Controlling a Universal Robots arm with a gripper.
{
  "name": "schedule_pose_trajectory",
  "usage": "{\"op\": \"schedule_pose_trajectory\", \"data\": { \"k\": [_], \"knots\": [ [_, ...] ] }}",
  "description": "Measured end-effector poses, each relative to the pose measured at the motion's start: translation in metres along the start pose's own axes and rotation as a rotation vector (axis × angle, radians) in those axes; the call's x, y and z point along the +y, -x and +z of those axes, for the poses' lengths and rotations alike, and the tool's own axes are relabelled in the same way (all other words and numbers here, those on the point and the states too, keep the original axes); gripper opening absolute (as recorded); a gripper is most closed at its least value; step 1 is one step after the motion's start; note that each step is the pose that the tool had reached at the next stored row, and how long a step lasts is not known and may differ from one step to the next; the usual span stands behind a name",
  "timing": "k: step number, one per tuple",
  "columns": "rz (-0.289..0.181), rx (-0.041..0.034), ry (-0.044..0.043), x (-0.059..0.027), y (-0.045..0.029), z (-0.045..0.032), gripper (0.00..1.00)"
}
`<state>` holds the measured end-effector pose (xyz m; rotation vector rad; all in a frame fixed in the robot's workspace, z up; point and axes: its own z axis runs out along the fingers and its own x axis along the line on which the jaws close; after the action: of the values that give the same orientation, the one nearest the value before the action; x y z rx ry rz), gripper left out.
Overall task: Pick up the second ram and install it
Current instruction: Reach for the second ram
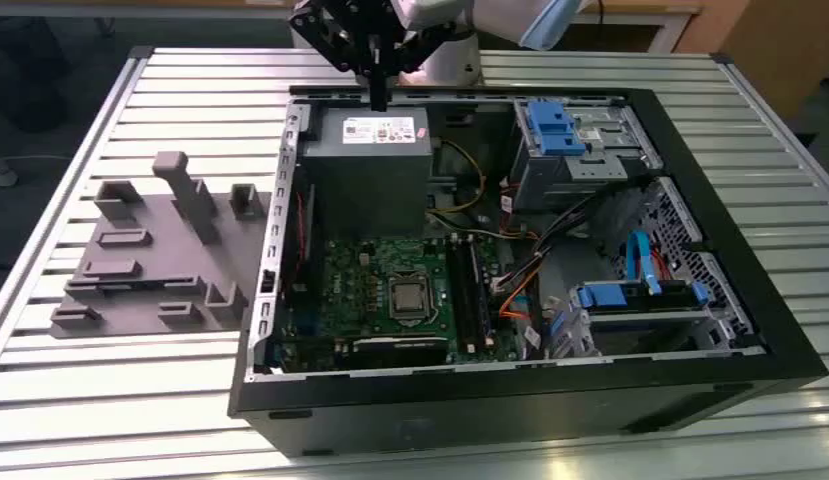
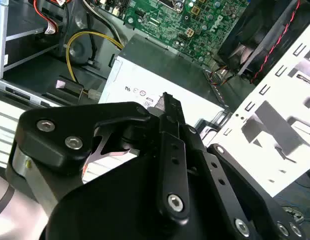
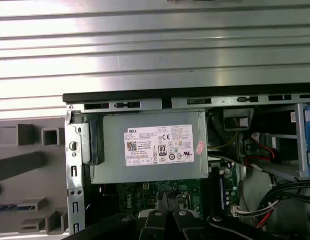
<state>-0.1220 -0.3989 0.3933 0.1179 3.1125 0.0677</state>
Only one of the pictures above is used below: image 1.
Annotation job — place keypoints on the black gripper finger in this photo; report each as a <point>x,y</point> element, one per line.
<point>317,35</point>
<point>424,47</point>

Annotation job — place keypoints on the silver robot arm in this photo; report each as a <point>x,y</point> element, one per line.
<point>455,65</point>

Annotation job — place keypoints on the black RAM slot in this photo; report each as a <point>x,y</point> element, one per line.
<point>459,295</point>

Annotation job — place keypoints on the blue drive bay latch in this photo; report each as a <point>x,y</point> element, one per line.
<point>555,135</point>

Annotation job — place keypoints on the grey power supply unit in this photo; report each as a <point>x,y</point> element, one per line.
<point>368,190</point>

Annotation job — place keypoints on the metal drive cage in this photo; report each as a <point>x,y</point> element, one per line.
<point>601,165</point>

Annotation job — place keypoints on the black office chair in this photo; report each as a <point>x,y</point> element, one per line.
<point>28,75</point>

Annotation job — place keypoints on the CPU socket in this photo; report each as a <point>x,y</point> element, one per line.
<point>409,274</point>

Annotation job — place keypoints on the grey parts rack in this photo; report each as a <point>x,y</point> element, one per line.
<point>154,250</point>

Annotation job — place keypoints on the silver CPU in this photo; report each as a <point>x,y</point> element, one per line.
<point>408,298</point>

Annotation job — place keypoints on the green motherboard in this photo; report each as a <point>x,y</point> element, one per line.
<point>361,300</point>

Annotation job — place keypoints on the wooden cabinet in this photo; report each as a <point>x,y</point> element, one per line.
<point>781,45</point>

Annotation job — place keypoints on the hard disk in blue carrier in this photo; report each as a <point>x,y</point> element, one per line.
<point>608,297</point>

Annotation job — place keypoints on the black graphics card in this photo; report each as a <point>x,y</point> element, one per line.
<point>394,347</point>

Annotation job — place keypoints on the silver disk bay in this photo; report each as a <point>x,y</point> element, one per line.
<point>655,320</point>

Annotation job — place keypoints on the black PC case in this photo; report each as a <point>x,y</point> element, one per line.
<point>521,400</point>

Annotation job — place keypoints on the white frame desk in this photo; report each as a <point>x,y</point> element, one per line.
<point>677,30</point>

